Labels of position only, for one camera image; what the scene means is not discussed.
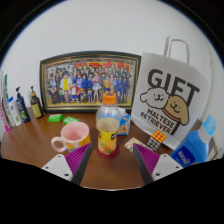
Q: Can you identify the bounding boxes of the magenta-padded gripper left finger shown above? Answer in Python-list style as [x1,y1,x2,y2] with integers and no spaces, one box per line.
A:
[41,143,93,186]

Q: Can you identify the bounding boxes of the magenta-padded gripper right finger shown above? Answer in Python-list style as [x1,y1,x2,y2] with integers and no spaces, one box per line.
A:
[132,143,184,186]

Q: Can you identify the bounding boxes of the orange-capped clear drink bottle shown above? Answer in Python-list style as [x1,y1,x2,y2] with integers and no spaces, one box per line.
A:
[95,92,122,157]

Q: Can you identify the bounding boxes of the colourful puzzle cube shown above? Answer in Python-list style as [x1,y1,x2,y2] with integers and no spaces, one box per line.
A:
[146,130,167,152]

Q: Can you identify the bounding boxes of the pink patterned mug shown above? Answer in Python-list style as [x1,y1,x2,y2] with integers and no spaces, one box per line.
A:
[50,121,92,153]

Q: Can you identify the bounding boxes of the blue detergent bottle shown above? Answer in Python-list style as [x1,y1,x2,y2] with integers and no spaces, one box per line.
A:
[169,114,218,168]

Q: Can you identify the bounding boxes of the small floral patterned packet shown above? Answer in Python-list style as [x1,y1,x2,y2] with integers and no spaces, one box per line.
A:
[123,136,151,153]

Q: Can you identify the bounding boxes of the blue tissue pack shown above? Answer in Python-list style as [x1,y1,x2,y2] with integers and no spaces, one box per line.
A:
[117,108,132,136]

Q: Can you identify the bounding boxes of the dark blue pump bottle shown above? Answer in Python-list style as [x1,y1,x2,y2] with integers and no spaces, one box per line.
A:
[15,86,32,124]

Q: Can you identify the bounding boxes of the white squeeze tube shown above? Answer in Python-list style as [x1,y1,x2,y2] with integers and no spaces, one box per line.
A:
[7,96,24,127]

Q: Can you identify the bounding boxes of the white printed gift bag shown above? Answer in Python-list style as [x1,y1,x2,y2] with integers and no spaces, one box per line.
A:
[130,35,212,150]

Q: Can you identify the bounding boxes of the framed group picture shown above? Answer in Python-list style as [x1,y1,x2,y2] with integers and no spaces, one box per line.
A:
[39,50,142,114]

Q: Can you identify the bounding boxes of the green and white tube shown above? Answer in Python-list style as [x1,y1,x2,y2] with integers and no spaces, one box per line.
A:
[1,73,16,128]

